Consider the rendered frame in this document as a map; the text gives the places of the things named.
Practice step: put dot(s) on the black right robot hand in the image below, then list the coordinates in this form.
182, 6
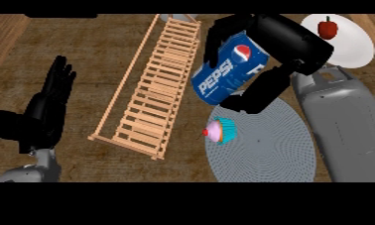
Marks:
293, 42

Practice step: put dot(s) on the grey round placemat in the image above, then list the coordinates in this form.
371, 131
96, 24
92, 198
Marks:
263, 146

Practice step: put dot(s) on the red bell pepper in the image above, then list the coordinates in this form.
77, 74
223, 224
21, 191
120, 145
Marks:
328, 28

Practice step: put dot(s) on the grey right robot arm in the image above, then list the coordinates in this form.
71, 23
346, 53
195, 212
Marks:
338, 123

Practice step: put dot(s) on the wooden tiered shelf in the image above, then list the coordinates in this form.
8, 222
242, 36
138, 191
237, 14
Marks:
151, 87

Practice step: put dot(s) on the pink cupcake with teal wrapper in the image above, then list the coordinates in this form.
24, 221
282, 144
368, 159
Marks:
220, 130

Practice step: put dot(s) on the blue soda can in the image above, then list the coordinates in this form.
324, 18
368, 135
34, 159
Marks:
228, 70

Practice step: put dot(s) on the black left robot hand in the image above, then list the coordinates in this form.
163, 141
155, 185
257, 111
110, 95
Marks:
45, 110

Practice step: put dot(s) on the white plate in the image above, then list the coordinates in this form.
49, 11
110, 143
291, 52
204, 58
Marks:
341, 39

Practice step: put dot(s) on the pale grey round object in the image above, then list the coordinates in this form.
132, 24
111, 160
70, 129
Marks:
179, 17

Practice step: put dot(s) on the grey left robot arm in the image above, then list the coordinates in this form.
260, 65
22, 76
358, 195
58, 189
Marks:
34, 168

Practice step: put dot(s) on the light wooden panel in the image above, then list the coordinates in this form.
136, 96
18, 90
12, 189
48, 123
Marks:
11, 32

